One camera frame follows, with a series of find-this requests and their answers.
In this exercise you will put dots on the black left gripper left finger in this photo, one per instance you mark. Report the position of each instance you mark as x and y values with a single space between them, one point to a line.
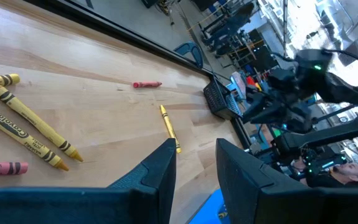
73 205

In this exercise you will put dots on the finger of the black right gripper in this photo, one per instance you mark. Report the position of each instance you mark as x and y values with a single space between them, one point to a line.
259 105
275 115

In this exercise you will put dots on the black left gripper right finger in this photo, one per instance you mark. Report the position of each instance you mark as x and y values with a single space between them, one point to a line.
290 205

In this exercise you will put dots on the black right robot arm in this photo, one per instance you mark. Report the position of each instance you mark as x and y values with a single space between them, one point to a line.
353 93

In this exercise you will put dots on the black plastic basket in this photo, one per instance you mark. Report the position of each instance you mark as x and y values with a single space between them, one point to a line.
220 101

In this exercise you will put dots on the pinkish red crayon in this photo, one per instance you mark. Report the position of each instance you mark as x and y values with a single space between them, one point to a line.
1 168

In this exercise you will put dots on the blue plastic basket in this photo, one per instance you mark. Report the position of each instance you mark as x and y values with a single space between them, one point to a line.
206 211

